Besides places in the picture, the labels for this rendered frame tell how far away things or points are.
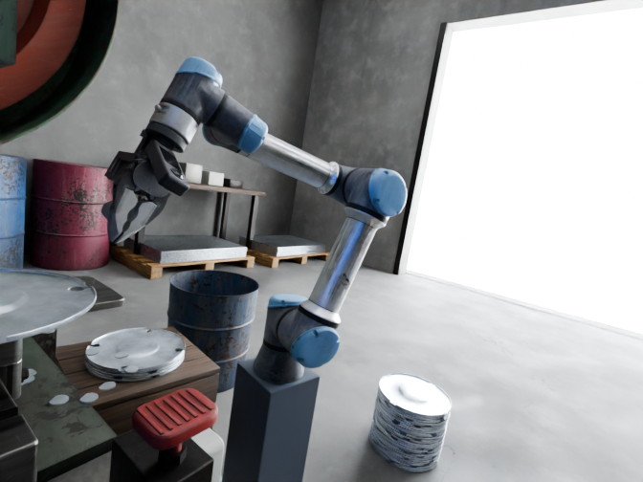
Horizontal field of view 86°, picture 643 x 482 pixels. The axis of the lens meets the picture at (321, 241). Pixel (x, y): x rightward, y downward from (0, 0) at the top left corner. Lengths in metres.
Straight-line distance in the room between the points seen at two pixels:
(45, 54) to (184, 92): 0.36
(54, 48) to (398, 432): 1.54
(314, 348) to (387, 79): 4.87
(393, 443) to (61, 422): 1.20
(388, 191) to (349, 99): 4.85
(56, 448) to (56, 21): 0.79
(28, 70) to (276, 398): 0.93
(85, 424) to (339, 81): 5.63
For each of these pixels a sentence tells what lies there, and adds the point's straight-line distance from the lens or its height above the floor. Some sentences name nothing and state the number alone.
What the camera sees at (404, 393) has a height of 0.24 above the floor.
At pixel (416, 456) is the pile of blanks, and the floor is 0.07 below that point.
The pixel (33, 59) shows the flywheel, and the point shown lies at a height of 1.16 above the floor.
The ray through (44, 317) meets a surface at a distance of 0.57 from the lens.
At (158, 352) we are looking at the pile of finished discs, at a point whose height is 0.39.
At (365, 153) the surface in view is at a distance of 5.32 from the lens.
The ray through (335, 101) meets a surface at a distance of 5.83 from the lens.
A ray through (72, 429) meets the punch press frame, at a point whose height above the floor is 0.65.
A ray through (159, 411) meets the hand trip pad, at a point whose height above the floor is 0.76.
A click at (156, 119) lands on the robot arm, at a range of 0.70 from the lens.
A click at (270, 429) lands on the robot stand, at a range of 1.08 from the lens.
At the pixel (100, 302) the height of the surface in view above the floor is 0.78.
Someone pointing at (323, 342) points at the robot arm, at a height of 0.63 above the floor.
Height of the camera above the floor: 1.00
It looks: 8 degrees down
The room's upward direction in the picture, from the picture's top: 9 degrees clockwise
